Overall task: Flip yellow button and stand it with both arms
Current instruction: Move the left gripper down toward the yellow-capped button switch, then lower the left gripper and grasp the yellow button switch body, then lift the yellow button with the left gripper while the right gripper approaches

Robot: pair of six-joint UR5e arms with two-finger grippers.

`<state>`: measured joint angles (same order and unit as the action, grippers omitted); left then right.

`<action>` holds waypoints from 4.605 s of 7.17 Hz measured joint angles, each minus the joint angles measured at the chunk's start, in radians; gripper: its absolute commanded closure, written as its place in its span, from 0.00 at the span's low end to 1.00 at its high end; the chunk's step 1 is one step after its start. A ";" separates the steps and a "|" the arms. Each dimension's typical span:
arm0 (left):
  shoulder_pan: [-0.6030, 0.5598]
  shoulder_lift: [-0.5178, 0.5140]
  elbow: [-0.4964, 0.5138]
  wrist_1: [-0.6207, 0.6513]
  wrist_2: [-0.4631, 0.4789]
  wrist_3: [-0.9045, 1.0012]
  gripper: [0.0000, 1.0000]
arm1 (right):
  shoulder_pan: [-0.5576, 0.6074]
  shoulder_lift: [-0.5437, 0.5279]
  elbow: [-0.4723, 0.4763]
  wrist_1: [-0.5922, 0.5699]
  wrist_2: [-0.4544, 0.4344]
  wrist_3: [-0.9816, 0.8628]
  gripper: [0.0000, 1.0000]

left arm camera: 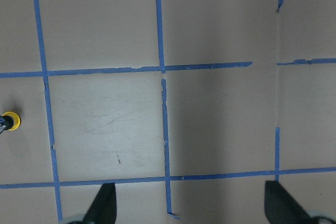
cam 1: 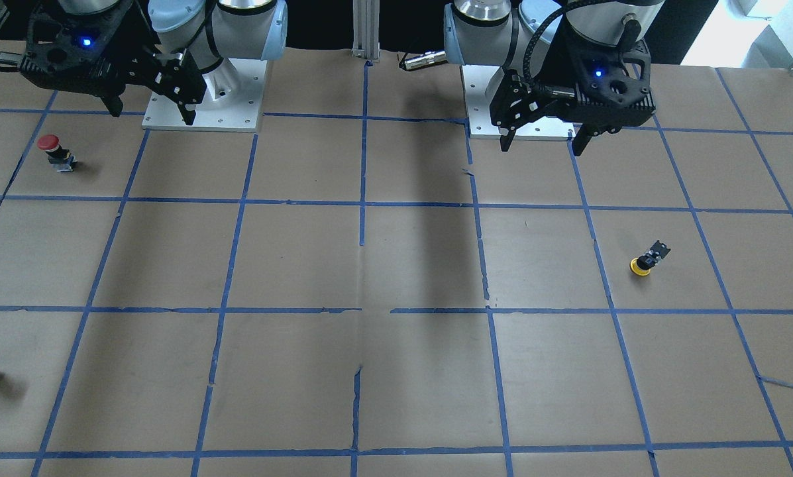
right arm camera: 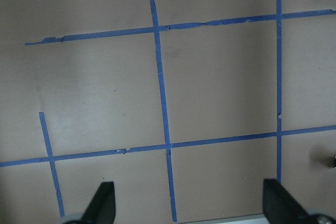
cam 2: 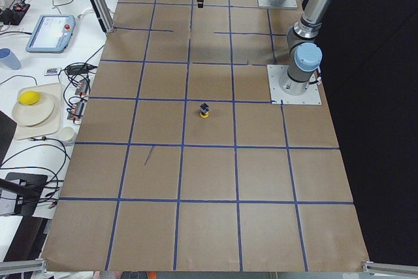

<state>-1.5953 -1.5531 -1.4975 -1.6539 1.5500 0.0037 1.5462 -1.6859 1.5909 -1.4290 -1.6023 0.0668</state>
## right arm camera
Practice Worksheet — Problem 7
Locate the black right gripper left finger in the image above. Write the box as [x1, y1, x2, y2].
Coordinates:
[80, 182, 116, 224]

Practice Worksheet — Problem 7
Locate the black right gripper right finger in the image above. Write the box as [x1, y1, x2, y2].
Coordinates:
[262, 179, 315, 224]

